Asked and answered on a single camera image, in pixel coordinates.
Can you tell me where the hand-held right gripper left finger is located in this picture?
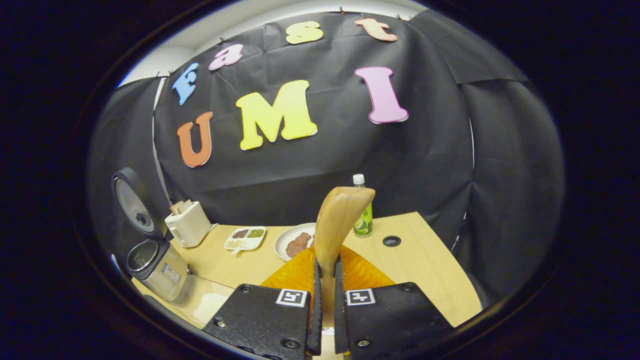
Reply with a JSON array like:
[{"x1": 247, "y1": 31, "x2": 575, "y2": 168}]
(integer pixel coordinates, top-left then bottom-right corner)
[{"x1": 202, "y1": 246, "x2": 323, "y2": 360}]

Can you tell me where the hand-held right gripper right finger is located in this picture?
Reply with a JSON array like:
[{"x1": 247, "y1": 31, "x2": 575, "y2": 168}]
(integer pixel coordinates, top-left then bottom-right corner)
[{"x1": 333, "y1": 245, "x2": 454, "y2": 360}]

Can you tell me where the wooden spoon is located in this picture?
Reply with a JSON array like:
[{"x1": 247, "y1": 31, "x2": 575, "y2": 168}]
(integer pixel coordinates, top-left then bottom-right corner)
[{"x1": 314, "y1": 186, "x2": 376, "y2": 328}]

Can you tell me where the dark grey rice cooker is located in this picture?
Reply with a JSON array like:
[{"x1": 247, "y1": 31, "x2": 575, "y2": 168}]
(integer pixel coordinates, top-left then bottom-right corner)
[{"x1": 111, "y1": 167, "x2": 192, "y2": 302}]

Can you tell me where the brown meat piece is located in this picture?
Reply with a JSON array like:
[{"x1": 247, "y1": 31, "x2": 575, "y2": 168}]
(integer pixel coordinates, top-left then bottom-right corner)
[{"x1": 285, "y1": 232, "x2": 312, "y2": 258}]

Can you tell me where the white round plate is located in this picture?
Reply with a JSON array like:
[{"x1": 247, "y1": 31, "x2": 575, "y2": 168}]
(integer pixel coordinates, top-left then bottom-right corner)
[{"x1": 274, "y1": 223, "x2": 318, "y2": 262}]

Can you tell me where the green drink bottle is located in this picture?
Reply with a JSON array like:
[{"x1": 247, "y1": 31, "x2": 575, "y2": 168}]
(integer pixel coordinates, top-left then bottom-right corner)
[{"x1": 352, "y1": 173, "x2": 374, "y2": 237}]

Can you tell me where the white divided snack tray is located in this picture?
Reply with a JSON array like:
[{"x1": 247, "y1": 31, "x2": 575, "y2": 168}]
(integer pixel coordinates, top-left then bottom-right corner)
[{"x1": 223, "y1": 226, "x2": 267, "y2": 253}]

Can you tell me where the black backdrop cloth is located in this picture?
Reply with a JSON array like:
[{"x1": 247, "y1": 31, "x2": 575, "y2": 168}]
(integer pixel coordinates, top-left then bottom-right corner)
[{"x1": 87, "y1": 10, "x2": 566, "y2": 306}]

